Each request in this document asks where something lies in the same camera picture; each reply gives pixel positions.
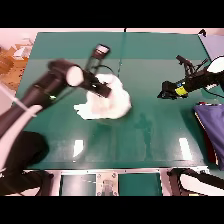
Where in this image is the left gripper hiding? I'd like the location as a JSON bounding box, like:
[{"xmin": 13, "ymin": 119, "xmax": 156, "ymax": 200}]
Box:
[{"xmin": 82, "ymin": 70, "xmax": 113, "ymax": 99}]

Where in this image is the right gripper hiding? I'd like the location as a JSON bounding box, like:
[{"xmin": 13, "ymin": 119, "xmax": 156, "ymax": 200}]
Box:
[{"xmin": 157, "ymin": 80, "xmax": 190, "ymax": 100}]

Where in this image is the white T-shirt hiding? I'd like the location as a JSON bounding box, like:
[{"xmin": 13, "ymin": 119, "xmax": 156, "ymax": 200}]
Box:
[{"xmin": 73, "ymin": 73, "xmax": 133, "ymax": 121}]

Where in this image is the blue garment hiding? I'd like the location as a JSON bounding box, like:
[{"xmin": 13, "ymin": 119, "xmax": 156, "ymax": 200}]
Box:
[{"xmin": 193, "ymin": 103, "xmax": 224, "ymax": 172}]

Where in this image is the purple garment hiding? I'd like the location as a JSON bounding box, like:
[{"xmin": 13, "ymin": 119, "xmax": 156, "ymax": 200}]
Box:
[{"xmin": 198, "ymin": 33, "xmax": 224, "ymax": 62}]

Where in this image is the black cable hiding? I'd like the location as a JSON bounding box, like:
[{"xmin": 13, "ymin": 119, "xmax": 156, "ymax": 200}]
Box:
[{"xmin": 94, "ymin": 64, "xmax": 116, "ymax": 76}]

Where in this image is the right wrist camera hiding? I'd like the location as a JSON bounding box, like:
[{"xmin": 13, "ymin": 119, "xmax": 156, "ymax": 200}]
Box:
[{"xmin": 175, "ymin": 54, "xmax": 198, "ymax": 80}]

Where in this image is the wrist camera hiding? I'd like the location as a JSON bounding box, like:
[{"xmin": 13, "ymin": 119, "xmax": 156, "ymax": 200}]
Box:
[
  {"xmin": 175, "ymin": 54, "xmax": 198, "ymax": 80},
  {"xmin": 86, "ymin": 43, "xmax": 111, "ymax": 73}
]

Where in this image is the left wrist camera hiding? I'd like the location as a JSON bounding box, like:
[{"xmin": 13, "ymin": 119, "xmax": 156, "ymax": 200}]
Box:
[{"xmin": 86, "ymin": 43, "xmax": 111, "ymax": 73}]

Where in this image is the silver frame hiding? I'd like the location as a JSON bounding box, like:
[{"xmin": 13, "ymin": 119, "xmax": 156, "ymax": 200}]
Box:
[{"xmin": 23, "ymin": 168, "xmax": 224, "ymax": 197}]

